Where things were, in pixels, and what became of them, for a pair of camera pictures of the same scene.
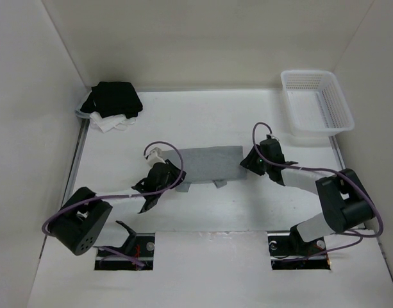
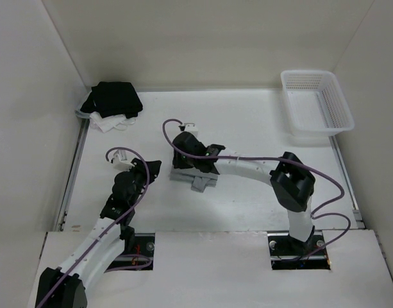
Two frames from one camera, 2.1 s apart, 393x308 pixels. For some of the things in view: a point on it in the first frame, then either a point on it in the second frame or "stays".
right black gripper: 249,162 to 178,162
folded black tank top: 108,98 stays
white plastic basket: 314,103 stays
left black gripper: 175,174 to 140,167
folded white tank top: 106,124 stays
